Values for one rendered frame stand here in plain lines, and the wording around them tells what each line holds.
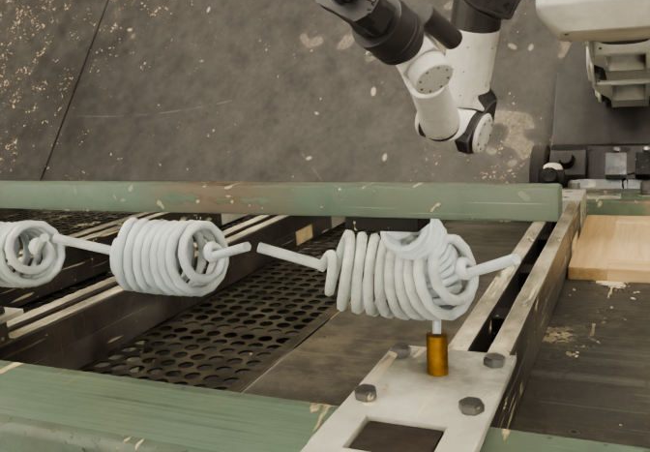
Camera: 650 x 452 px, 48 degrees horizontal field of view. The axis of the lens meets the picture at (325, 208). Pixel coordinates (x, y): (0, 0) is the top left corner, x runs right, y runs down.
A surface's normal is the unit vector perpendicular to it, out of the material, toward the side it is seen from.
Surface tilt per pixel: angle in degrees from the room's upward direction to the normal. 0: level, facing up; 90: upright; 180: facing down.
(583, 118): 0
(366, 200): 30
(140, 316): 90
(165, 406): 60
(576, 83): 0
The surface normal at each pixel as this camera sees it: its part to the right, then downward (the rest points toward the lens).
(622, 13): -0.28, 0.75
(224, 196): -0.40, 0.18
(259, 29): -0.37, -0.33
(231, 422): -0.06, -0.98
